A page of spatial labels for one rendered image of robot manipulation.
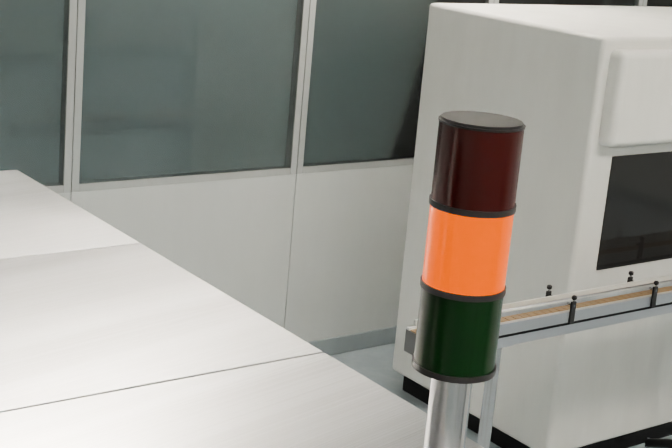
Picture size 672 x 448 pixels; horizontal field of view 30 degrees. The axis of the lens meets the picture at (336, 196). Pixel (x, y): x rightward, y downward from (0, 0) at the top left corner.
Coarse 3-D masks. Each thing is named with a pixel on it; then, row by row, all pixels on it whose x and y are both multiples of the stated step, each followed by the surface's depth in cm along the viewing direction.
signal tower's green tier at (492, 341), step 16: (432, 304) 73; (448, 304) 72; (464, 304) 72; (480, 304) 72; (496, 304) 73; (432, 320) 73; (448, 320) 72; (464, 320) 72; (480, 320) 72; (496, 320) 73; (416, 336) 75; (432, 336) 73; (448, 336) 72; (464, 336) 72; (480, 336) 72; (496, 336) 74; (416, 352) 74; (432, 352) 73; (448, 352) 73; (464, 352) 72; (480, 352) 73; (496, 352) 74; (432, 368) 73; (448, 368) 73; (464, 368) 73; (480, 368) 73
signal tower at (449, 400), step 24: (456, 120) 70; (480, 120) 71; (504, 120) 72; (480, 216) 70; (504, 216) 71; (432, 288) 72; (504, 288) 73; (432, 384) 75; (456, 384) 74; (432, 408) 75; (456, 408) 75; (432, 432) 75; (456, 432) 75
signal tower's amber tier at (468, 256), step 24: (432, 216) 72; (456, 216) 71; (432, 240) 72; (456, 240) 71; (480, 240) 71; (504, 240) 72; (432, 264) 72; (456, 264) 71; (480, 264) 71; (504, 264) 72; (456, 288) 72; (480, 288) 72
